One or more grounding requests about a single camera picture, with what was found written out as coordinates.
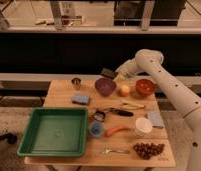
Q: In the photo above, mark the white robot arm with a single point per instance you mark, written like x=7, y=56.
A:
x=182, y=98

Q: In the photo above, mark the bunch of dark grapes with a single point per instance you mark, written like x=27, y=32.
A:
x=147, y=150

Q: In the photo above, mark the orange carrot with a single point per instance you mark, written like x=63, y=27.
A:
x=113, y=130

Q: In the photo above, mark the blue sponge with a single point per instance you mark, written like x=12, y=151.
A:
x=81, y=99

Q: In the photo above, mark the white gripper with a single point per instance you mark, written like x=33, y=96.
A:
x=122, y=72

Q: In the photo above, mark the orange yellow ball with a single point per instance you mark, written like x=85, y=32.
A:
x=125, y=90

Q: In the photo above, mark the red bowl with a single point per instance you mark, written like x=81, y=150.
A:
x=145, y=87

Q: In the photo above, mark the wooden table board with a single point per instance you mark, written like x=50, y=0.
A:
x=122, y=140

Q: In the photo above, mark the green plastic tray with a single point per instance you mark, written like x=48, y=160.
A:
x=55, y=132

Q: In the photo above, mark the blue plastic cup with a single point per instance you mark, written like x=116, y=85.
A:
x=96, y=129

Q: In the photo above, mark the black handled tool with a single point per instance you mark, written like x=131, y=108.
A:
x=119, y=112

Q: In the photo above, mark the purple bowl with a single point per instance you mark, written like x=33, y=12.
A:
x=105, y=86

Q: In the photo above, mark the white round container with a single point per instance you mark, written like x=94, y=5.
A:
x=143, y=126

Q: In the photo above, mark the grey blue cloth pad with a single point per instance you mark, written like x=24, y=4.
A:
x=156, y=119

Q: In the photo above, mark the black tape measure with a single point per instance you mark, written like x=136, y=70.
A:
x=99, y=116

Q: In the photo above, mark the small metal cup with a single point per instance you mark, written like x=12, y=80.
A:
x=76, y=82

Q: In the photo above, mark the black chair base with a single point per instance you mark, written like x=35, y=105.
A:
x=9, y=137

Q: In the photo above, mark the black eraser block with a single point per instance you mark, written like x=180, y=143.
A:
x=108, y=73

